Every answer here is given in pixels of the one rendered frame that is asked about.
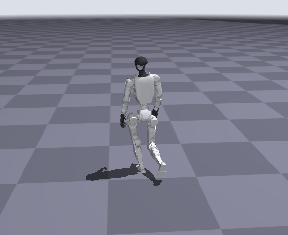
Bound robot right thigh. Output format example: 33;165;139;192
147;115;158;152

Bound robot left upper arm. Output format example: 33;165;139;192
124;78;135;103

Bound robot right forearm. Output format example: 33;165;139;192
154;96;163;111

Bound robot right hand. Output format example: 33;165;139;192
151;108;159;117

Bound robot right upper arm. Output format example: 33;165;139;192
152;74;163;98

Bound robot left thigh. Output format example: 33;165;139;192
127;112;141;147

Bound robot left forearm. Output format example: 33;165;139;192
120;97;128;117

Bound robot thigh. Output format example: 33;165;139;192
127;112;141;147
147;115;158;152

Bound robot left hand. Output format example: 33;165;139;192
120;114;127;128

